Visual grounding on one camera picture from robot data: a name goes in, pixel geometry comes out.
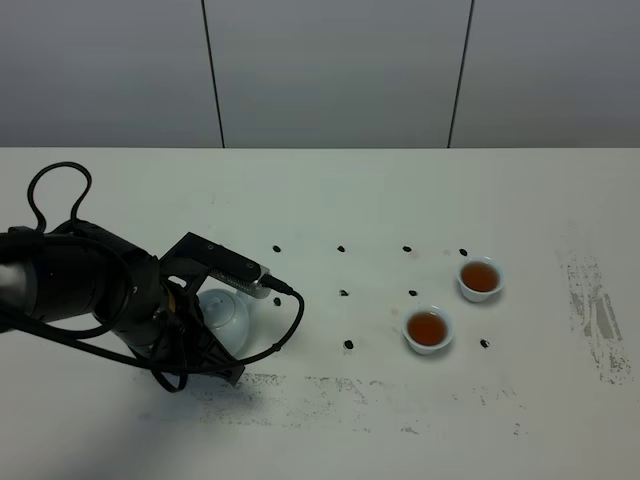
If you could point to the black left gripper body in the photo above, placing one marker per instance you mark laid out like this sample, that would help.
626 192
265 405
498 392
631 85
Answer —
151 313

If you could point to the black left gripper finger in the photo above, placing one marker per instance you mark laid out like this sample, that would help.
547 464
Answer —
204 350

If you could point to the pale blue porcelain teapot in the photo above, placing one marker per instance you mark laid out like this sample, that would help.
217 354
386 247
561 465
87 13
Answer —
226 315

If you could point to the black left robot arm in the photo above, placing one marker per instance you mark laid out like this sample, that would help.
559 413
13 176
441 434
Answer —
84 287

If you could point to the near pale blue teacup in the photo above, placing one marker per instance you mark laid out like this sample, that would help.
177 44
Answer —
428 330

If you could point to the pale blue teacup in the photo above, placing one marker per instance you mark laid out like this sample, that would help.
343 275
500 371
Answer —
428 330
479 279

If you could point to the far pale blue teacup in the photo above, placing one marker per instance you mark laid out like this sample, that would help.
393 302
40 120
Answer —
479 279

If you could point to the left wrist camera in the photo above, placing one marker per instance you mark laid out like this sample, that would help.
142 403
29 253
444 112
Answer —
193 259

